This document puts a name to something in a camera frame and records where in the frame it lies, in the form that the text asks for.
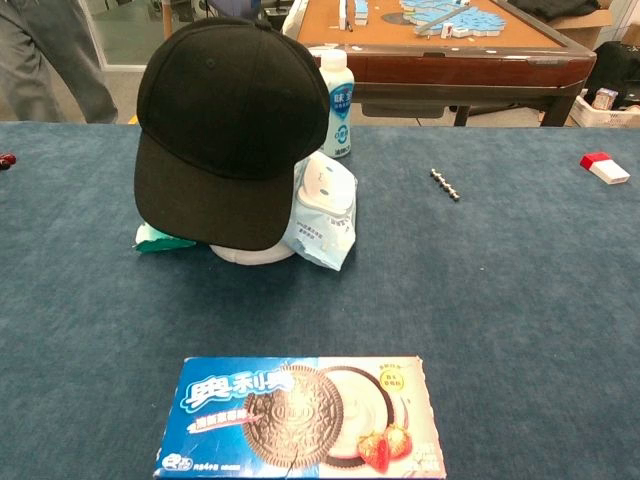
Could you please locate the green snack bag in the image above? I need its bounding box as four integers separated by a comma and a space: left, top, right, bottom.
132, 222, 197, 255

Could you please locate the black bag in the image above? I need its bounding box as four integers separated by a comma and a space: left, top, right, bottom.
582, 41, 640, 109

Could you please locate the black baseball cap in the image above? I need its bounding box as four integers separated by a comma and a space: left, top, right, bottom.
133, 17, 331, 251

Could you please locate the brown mahjong table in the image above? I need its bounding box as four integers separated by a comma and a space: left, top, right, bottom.
297, 0, 598, 127

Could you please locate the upright mahjong tile stack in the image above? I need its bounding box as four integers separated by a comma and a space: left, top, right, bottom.
338, 0, 371, 30

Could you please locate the person in grey trousers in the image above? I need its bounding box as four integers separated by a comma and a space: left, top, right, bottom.
0, 0, 119, 125

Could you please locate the cardboard box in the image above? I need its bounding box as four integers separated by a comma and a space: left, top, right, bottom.
544, 0, 621, 50

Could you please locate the white framed glass door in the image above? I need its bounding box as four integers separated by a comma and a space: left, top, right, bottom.
78, 0, 166, 70

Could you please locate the white plastic basket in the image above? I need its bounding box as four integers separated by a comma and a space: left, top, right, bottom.
569, 93, 640, 129

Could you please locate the blue mahjong tile pile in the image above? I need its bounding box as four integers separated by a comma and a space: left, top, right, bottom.
399, 0, 506, 39

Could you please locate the white foam mannequin head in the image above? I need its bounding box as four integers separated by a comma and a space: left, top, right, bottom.
208, 242, 297, 265

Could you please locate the light blue wet wipes pack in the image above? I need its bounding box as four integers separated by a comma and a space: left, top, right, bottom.
279, 151, 359, 272

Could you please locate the blue pink Oreo cookie box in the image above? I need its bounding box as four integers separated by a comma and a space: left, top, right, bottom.
152, 355, 448, 480

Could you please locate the red and white small box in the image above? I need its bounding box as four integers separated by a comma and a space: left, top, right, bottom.
579, 151, 631, 186

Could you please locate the white yogurt drink bottle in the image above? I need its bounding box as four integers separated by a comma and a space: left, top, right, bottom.
309, 48, 355, 159

